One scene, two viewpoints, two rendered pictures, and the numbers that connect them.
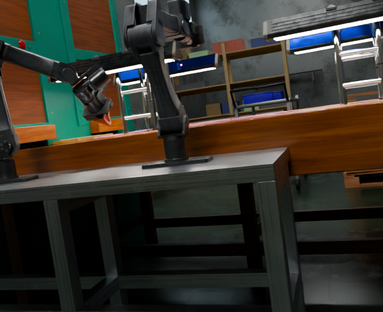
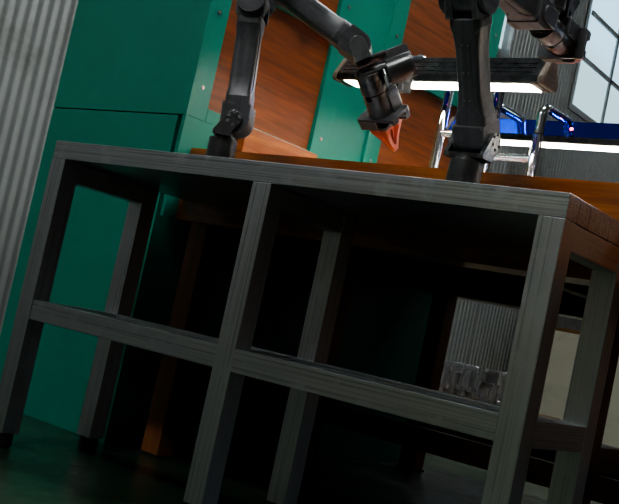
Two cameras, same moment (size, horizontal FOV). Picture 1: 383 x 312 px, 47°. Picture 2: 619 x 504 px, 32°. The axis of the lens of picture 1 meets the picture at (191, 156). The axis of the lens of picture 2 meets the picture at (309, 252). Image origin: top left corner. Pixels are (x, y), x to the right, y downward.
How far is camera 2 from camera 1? 84 cm
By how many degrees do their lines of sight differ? 20
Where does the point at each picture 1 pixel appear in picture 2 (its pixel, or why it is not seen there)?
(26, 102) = (288, 104)
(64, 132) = not seen: hidden behind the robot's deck
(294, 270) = (581, 421)
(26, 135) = (267, 148)
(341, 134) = not seen: outside the picture
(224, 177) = (499, 198)
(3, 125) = (242, 88)
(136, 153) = not seen: hidden behind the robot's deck
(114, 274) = (309, 357)
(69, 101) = (357, 136)
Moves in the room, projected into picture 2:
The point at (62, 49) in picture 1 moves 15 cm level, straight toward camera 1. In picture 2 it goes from (378, 47) to (378, 33)
